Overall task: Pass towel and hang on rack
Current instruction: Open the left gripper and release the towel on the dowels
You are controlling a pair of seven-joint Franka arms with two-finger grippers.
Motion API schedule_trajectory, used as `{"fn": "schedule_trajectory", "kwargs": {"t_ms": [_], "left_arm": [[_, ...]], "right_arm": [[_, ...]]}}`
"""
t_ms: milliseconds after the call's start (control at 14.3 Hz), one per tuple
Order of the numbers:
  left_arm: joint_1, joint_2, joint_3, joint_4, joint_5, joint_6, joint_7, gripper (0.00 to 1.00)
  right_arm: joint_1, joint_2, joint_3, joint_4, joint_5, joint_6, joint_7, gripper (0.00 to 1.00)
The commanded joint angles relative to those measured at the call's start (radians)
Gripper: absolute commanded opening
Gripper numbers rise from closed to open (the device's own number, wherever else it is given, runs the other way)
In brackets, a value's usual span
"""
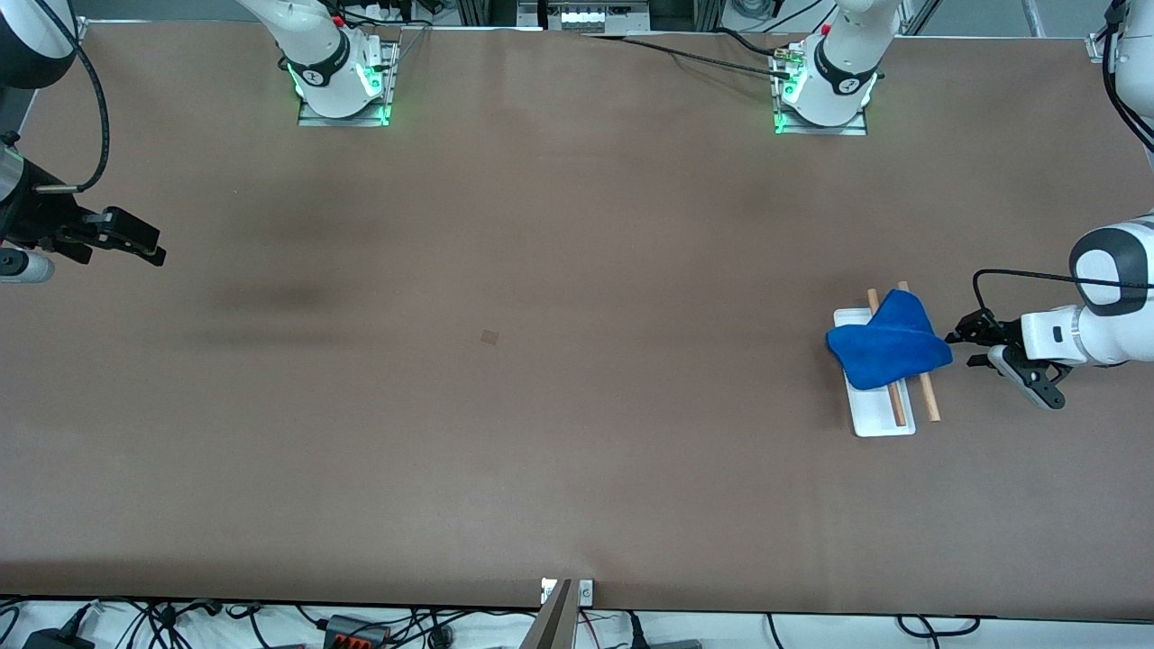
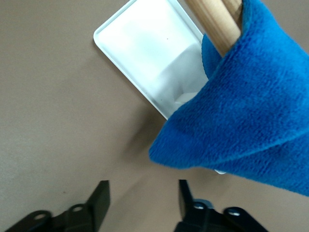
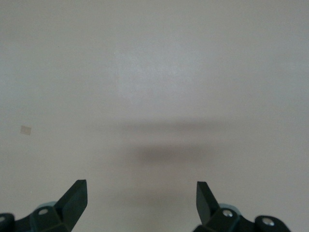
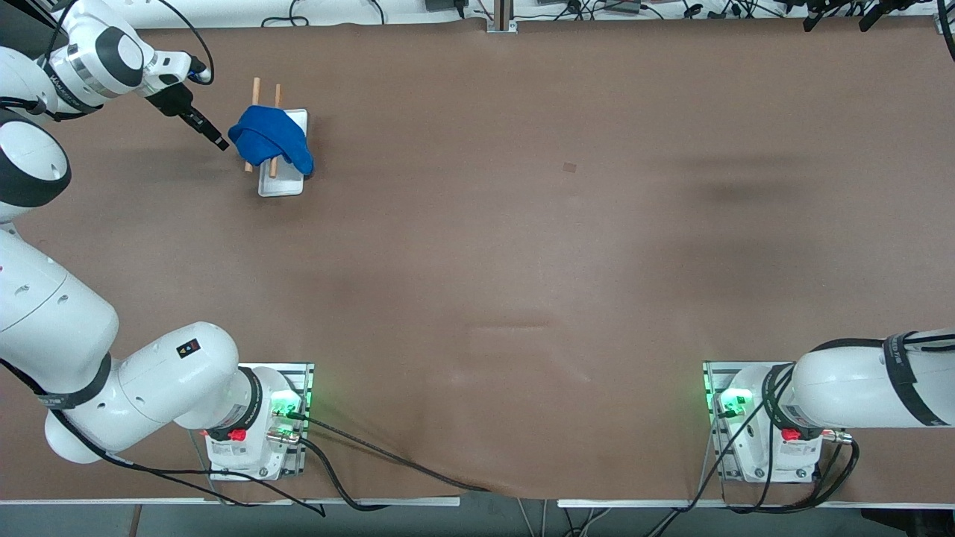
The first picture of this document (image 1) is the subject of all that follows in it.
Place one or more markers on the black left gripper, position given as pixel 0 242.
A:
pixel 998 333

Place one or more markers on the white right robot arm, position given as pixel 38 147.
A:
pixel 320 36

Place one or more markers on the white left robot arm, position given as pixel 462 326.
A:
pixel 1118 338

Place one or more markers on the white power strip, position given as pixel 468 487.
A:
pixel 590 17

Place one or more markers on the blue towel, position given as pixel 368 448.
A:
pixel 888 351

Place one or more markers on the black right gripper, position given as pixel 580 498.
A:
pixel 38 224

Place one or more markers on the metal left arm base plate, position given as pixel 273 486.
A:
pixel 847 130

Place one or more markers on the brown slanted post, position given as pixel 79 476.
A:
pixel 552 626

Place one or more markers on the white rack with wooden rods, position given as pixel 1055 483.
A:
pixel 879 419

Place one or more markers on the black power adapter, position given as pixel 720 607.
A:
pixel 54 640

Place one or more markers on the small metal table bracket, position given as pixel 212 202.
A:
pixel 586 592

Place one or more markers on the aluminium table corner bracket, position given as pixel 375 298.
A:
pixel 1100 45

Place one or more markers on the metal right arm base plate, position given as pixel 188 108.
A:
pixel 311 118

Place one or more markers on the black box with orange connectors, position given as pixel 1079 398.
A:
pixel 356 634

